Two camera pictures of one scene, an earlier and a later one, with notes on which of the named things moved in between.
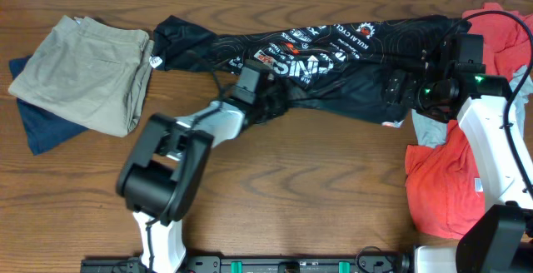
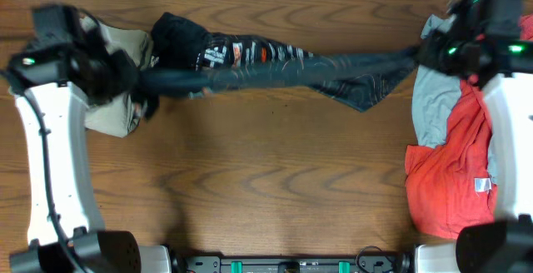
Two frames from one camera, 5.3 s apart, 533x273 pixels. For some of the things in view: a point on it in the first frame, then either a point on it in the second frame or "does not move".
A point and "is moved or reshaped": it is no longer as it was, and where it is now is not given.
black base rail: x=254 y=264 does not move
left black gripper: x=281 y=97 -> x=128 y=71
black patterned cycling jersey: x=366 y=68 is moved or reshaped
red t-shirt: x=445 y=183 does not move
